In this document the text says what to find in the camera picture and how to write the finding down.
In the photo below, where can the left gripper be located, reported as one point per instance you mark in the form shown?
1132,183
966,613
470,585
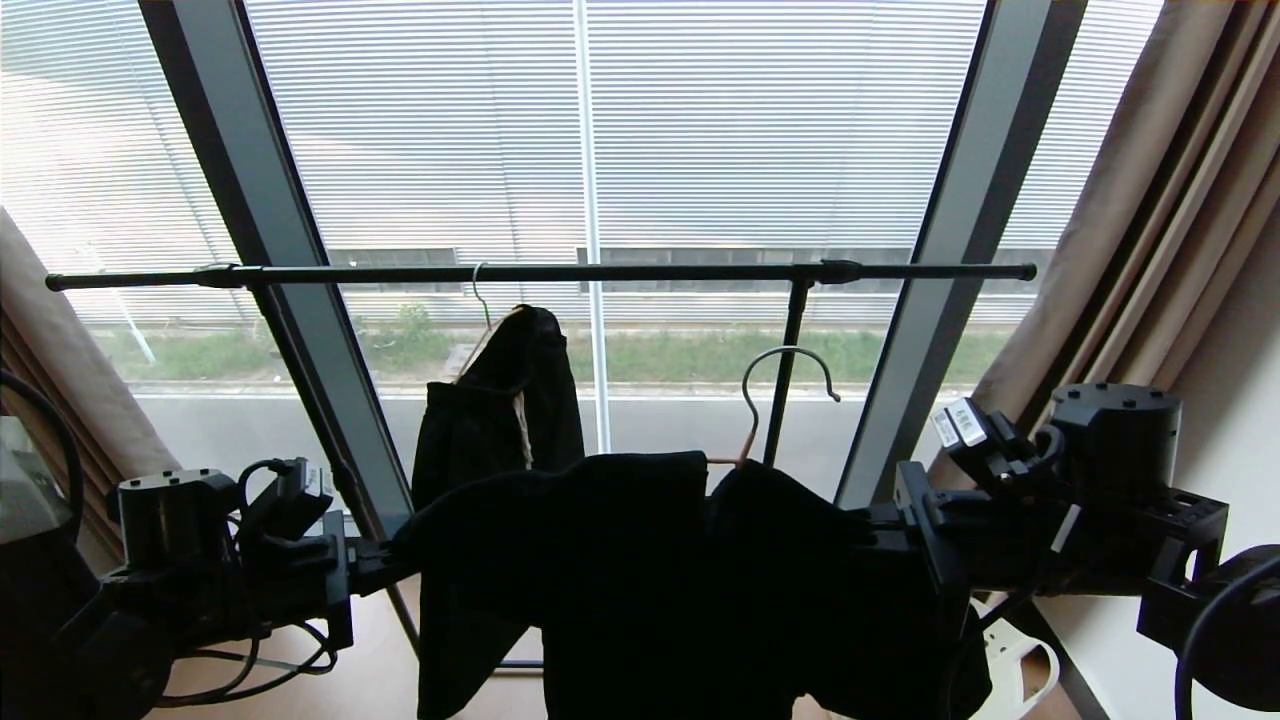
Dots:
300,580

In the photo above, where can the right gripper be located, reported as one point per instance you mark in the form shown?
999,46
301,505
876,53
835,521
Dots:
960,540

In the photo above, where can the pink clothes hanger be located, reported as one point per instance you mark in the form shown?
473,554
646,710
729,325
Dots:
480,300
752,410

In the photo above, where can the black garment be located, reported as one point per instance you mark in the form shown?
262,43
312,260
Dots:
650,580

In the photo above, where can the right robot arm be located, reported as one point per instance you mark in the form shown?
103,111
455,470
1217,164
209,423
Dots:
1120,440

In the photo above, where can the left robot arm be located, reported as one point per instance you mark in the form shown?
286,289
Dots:
170,520

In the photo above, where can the white laundry basket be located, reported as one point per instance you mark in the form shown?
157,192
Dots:
1010,660

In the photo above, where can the black clothes rack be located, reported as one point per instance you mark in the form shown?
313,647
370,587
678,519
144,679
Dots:
400,274

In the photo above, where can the beige curtain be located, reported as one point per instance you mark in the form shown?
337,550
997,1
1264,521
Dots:
60,380
1150,200

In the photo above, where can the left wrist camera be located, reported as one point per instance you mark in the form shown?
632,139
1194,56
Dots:
290,500

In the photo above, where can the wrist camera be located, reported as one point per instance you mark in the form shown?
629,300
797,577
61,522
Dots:
290,500
985,445

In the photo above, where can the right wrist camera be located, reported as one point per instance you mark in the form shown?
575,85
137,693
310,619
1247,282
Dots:
985,445

